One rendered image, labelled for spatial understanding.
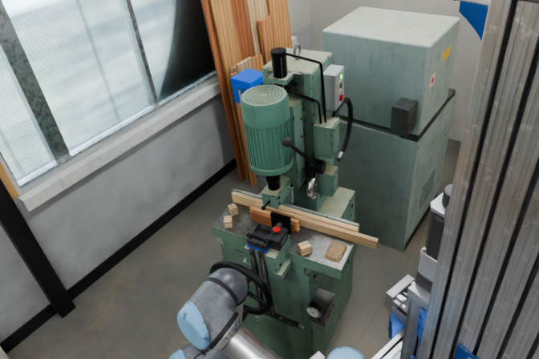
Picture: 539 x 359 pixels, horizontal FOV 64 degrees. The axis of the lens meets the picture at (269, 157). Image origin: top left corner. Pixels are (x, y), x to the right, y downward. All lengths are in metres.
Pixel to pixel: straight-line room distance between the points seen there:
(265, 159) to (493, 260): 0.94
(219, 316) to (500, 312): 0.66
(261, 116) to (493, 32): 0.95
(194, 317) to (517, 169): 0.83
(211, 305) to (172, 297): 1.69
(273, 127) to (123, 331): 1.75
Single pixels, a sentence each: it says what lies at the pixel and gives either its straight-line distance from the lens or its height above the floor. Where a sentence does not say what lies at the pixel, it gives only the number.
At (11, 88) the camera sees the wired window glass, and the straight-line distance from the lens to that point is 2.54.
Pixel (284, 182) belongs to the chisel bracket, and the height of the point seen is 1.07.
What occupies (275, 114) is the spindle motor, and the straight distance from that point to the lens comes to 1.50.
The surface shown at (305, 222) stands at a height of 0.93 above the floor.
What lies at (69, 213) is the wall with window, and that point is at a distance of 2.83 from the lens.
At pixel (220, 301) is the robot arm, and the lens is 1.22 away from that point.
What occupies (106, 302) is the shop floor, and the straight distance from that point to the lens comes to 3.03.
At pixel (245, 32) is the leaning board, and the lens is 3.29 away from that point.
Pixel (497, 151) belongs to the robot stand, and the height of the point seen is 1.79.
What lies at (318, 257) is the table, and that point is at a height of 0.90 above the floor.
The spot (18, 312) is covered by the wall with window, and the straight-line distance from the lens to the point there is 2.99.
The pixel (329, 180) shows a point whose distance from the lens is 1.85.
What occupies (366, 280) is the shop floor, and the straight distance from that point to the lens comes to 2.82.
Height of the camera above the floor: 2.21
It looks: 35 degrees down
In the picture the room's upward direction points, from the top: 6 degrees counter-clockwise
